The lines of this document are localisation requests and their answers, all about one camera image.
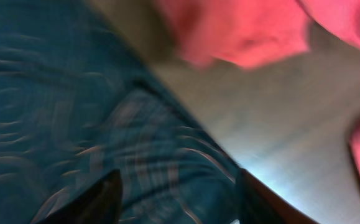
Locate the red cloth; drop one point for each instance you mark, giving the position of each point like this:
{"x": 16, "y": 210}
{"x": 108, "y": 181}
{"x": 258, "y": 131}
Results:
{"x": 278, "y": 84}

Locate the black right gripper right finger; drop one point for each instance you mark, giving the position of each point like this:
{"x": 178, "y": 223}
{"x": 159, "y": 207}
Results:
{"x": 258, "y": 204}

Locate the black shirt orange contour lines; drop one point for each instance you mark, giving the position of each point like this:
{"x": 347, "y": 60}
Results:
{"x": 75, "y": 105}

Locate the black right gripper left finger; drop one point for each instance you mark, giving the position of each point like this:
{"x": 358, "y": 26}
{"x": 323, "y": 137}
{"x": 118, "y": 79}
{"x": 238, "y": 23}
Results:
{"x": 89, "y": 205}

